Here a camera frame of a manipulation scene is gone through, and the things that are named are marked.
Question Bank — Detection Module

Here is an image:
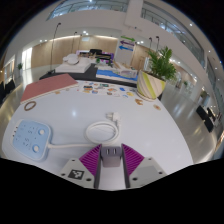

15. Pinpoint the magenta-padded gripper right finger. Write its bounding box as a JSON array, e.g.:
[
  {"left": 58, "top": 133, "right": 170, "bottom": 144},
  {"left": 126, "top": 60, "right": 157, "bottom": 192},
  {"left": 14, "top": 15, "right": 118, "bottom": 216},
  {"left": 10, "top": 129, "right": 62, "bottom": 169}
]
[{"left": 120, "top": 143, "right": 168, "bottom": 189}]

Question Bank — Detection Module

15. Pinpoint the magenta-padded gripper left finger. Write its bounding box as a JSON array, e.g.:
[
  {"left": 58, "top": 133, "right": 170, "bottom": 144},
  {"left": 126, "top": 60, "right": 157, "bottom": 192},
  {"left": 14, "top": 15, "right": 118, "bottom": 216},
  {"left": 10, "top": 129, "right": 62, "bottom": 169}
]
[{"left": 59, "top": 143, "right": 103, "bottom": 190}]

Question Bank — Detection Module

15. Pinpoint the light blue power strip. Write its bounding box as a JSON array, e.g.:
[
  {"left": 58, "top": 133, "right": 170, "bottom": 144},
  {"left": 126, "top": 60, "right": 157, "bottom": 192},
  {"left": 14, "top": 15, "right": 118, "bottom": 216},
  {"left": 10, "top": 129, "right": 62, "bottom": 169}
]
[{"left": 12, "top": 119, "right": 53, "bottom": 162}]

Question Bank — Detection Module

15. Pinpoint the colourful small cards cluster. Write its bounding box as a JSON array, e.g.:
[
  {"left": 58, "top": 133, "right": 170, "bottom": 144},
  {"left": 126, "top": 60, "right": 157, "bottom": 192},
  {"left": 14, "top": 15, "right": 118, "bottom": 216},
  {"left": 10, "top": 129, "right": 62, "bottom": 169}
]
[{"left": 53, "top": 81, "right": 163, "bottom": 112}]

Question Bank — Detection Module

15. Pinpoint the potted plant in striped pot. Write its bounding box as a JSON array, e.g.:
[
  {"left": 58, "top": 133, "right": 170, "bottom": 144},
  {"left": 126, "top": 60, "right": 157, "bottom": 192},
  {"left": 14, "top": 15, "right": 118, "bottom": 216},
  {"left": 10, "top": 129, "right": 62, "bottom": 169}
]
[{"left": 136, "top": 45, "right": 178, "bottom": 102}]

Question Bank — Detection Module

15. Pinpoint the black display platform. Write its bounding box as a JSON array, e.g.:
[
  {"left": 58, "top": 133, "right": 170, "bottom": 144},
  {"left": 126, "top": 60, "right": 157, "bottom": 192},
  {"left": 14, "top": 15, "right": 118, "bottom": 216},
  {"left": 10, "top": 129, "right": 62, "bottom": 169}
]
[{"left": 39, "top": 64, "right": 139, "bottom": 88}]

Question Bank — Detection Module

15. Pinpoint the pink flat board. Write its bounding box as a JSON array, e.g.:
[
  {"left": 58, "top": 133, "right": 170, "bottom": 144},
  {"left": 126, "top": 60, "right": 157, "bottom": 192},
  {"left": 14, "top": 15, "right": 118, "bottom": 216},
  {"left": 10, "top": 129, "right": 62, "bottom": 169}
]
[{"left": 19, "top": 73, "right": 80, "bottom": 104}]

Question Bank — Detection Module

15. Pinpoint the blue mat on platform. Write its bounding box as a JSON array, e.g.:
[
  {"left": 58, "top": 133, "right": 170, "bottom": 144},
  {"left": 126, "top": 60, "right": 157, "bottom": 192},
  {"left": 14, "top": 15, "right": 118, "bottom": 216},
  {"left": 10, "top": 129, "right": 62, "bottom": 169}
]
[{"left": 95, "top": 68, "right": 138, "bottom": 82}]

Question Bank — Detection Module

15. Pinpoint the white architectural model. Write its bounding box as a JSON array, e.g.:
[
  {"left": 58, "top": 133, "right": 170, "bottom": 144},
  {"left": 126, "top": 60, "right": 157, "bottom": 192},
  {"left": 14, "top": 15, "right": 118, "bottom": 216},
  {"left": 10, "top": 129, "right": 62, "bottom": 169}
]
[{"left": 54, "top": 53, "right": 93, "bottom": 74}]

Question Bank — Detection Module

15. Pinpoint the black digital piano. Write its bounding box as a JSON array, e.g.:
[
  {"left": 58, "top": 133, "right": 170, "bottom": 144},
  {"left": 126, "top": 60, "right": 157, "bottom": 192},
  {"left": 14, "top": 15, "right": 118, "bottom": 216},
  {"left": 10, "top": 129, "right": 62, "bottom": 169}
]
[{"left": 75, "top": 48, "right": 114, "bottom": 66}]

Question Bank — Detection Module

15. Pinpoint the black draped tables group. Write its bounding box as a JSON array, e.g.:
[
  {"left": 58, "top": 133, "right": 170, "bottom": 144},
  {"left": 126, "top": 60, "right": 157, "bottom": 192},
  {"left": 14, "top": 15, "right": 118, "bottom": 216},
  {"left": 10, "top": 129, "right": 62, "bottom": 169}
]
[{"left": 0, "top": 78, "right": 17, "bottom": 104}]

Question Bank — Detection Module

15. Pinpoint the white sign with arrows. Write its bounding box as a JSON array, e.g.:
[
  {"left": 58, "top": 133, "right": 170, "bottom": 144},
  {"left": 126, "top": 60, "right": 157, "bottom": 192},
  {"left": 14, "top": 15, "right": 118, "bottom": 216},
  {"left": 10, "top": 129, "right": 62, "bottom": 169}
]
[{"left": 114, "top": 34, "right": 137, "bottom": 66}]

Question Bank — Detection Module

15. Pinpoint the small distant potted plant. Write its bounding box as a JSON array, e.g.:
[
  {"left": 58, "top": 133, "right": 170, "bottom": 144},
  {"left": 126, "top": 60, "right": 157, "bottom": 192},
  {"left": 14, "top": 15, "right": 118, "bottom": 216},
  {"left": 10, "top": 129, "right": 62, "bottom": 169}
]
[{"left": 16, "top": 62, "right": 24, "bottom": 76}]

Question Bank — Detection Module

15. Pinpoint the white coiled power cable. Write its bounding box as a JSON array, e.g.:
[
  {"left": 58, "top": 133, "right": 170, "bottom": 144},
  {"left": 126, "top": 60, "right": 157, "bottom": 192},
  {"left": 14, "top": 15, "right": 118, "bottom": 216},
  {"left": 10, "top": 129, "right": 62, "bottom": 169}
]
[{"left": 46, "top": 111, "right": 122, "bottom": 149}]

